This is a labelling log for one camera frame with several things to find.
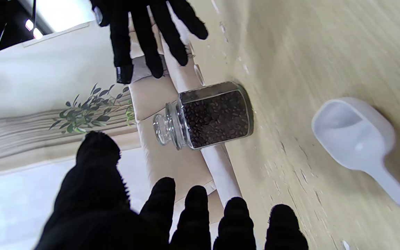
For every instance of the beige fabric sofa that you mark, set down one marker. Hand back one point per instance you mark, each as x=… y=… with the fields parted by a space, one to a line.
x=172 y=139

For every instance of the grey sofa cushion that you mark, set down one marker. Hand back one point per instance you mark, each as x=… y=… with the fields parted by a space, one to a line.
x=144 y=69

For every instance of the white plastic measuring spoon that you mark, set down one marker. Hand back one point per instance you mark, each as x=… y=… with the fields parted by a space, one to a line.
x=356 y=135

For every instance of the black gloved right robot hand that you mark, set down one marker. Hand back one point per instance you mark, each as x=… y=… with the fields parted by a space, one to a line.
x=144 y=27

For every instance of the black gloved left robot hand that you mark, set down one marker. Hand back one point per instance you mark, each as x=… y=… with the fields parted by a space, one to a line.
x=96 y=208

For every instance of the ceiling light strip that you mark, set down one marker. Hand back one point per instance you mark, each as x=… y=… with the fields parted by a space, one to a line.
x=33 y=28

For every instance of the glass jar of coffee beans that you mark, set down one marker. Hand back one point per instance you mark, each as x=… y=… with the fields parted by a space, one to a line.
x=217 y=118

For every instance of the dark green leafy tree plant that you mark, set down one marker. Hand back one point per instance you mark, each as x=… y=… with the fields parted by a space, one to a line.
x=89 y=111

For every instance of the beige pleated curtain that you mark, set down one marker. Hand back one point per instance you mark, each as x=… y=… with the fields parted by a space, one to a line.
x=30 y=139

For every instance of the clear glass jar lid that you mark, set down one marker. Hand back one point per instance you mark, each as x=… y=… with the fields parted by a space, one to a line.
x=167 y=125

